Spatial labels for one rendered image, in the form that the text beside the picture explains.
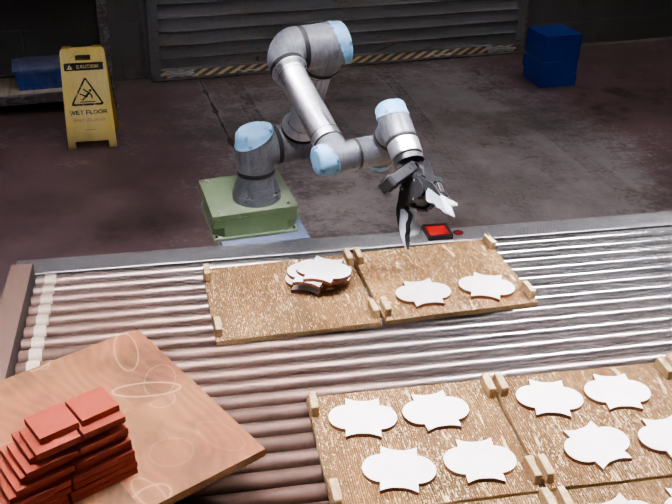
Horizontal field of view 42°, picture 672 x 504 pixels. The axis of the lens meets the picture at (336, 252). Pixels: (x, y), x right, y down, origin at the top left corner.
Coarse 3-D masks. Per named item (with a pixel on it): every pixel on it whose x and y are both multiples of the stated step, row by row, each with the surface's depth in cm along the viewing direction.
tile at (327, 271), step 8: (304, 264) 231; (312, 264) 231; (320, 264) 231; (328, 264) 231; (336, 264) 231; (304, 272) 227; (312, 272) 227; (320, 272) 227; (328, 272) 227; (336, 272) 227; (344, 272) 227; (304, 280) 225; (312, 280) 225; (320, 280) 225; (328, 280) 224; (336, 280) 225; (344, 280) 226
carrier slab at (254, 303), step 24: (264, 264) 242; (288, 264) 242; (216, 288) 231; (240, 288) 231; (264, 288) 231; (288, 288) 231; (360, 288) 231; (216, 312) 220; (240, 312) 221; (264, 312) 221; (288, 312) 221; (312, 312) 221; (336, 312) 221; (360, 312) 221; (240, 336) 211; (264, 336) 212; (288, 336) 214
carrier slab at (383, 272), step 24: (480, 240) 255; (384, 264) 242; (408, 264) 243; (432, 264) 243; (456, 264) 243; (480, 264) 243; (504, 264) 243; (384, 288) 231; (456, 288) 232; (408, 312) 221; (432, 312) 222; (456, 312) 222; (480, 312) 224
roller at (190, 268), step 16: (496, 240) 259; (512, 240) 259; (528, 240) 259; (544, 240) 260; (560, 240) 261; (576, 240) 261; (592, 240) 262; (304, 256) 249; (320, 256) 249; (96, 272) 240; (112, 272) 240; (128, 272) 241; (144, 272) 241; (160, 272) 242; (176, 272) 242; (192, 272) 243
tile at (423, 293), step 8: (424, 280) 233; (400, 288) 229; (408, 288) 229; (416, 288) 229; (424, 288) 230; (432, 288) 230; (440, 288) 230; (448, 288) 230; (400, 296) 226; (408, 296) 226; (416, 296) 226; (424, 296) 226; (432, 296) 226; (440, 296) 226; (448, 296) 227; (416, 304) 223; (424, 304) 224; (432, 304) 224; (440, 304) 224
